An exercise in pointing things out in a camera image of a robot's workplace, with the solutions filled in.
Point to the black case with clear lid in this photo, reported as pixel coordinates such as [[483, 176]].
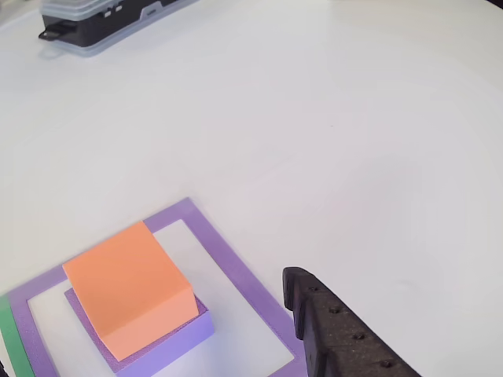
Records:
[[98, 27]]

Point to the purple square frame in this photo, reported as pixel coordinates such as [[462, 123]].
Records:
[[236, 267]]

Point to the purple square block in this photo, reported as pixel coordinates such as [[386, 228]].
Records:
[[173, 345]]

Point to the green square frame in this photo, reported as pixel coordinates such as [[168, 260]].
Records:
[[13, 341]]

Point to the orange square block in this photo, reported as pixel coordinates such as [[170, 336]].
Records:
[[125, 282]]

